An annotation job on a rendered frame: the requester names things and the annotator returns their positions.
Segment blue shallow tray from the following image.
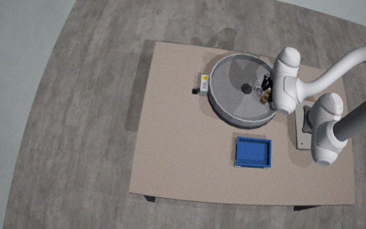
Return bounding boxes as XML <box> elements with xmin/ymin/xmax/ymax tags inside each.
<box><xmin>234</xmin><ymin>136</ymin><xmax>272</xmax><ymax>169</ymax></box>

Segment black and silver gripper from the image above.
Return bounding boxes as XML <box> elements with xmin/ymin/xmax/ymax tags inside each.
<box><xmin>259</xmin><ymin>74</ymin><xmax>273</xmax><ymax>105</ymax></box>

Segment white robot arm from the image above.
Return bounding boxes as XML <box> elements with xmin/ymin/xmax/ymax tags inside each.
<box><xmin>270</xmin><ymin>45</ymin><xmax>366</xmax><ymax>166</ymax></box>

